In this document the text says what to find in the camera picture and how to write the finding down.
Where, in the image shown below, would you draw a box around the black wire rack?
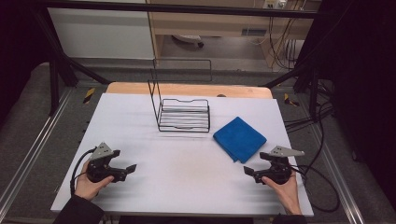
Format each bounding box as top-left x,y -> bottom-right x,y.
147,58 -> 214,133

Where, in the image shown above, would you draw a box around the person's left hand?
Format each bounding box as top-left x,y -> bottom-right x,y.
74,160 -> 115,202

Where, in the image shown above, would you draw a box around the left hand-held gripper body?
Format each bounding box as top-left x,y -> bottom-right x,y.
86,142 -> 127,184

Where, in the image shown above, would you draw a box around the hand-held gripper black cable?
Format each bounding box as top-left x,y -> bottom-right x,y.
69,147 -> 97,197
290,163 -> 341,214

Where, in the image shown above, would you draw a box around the left hand-held gripper black cable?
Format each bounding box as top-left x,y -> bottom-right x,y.
69,147 -> 97,197

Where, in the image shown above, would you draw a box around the black metal frame stand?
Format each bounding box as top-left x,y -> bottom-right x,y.
30,6 -> 111,117
263,18 -> 332,123

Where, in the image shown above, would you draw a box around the white power strip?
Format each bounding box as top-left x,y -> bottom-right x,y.
262,0 -> 288,10

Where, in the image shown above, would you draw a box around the yellow black hazard tape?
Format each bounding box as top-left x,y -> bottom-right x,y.
283,92 -> 301,107
82,87 -> 96,105

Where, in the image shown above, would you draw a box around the black metal crossbar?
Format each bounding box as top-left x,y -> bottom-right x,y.
33,0 -> 319,20

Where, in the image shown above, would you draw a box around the aluminium floor rail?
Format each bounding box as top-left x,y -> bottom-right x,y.
0,88 -> 74,213
306,120 -> 366,224

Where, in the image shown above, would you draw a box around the hanging desk cables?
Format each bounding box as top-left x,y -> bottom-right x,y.
266,16 -> 301,70

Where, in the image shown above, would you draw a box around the blue cloth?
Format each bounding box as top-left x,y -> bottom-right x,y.
212,116 -> 268,164

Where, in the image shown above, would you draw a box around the right hand-held gripper black cable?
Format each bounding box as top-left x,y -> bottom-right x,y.
290,163 -> 341,214

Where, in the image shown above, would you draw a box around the white wheeled chair base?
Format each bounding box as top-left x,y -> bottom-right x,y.
172,34 -> 205,49

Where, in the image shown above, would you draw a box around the white table cover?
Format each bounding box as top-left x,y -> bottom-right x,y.
50,92 -> 315,217

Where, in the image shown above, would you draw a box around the person's right hand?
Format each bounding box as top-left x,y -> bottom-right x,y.
261,169 -> 303,217

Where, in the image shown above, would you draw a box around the beige wooden desk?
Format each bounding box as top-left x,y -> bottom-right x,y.
148,0 -> 322,69

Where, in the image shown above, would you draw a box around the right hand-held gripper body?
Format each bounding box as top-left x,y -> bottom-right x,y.
259,145 -> 305,186

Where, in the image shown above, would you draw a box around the black floor cable bundle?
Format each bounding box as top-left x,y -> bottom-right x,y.
283,79 -> 335,133

